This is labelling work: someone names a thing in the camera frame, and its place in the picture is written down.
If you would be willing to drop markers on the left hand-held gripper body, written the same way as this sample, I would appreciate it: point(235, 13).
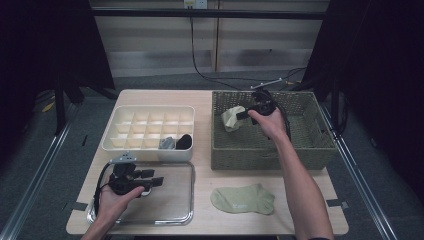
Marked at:
point(125, 181)

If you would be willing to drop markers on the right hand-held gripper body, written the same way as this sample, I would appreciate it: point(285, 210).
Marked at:
point(263, 103)

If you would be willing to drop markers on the beige sock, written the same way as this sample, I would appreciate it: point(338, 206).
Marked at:
point(243, 200)
point(230, 118)

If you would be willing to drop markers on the cream divided storage box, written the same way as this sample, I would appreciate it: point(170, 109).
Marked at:
point(146, 155)

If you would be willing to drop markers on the clear lid with white knob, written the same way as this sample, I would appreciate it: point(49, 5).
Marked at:
point(173, 200)

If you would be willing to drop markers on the green woven basket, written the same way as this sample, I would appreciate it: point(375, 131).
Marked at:
point(240, 160)

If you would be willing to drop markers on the black sock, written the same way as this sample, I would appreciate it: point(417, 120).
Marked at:
point(181, 146)
point(185, 140)

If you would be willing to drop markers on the person's right hand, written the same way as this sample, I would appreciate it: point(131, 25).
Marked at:
point(271, 125)

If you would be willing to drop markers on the person's left hand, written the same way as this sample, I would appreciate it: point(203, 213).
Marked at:
point(113, 206)

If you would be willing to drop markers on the grey tape strip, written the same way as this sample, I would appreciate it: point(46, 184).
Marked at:
point(79, 206)
point(336, 203)

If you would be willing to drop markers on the black metal stand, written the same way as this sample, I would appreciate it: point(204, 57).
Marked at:
point(335, 110)

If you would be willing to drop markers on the small yellow object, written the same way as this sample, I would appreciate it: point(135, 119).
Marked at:
point(48, 107)

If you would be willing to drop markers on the light wooden shelf unit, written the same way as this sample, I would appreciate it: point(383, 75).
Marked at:
point(150, 40)

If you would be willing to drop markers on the black curtain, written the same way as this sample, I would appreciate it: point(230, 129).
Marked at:
point(383, 50)
point(26, 50)

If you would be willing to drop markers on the black horizontal bar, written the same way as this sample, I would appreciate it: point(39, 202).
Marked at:
point(150, 13)

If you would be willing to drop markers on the aluminium floor rail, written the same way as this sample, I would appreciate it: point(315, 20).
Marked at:
point(365, 190)
point(53, 146)

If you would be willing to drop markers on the white wall socket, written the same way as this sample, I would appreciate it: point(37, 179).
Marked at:
point(195, 3)

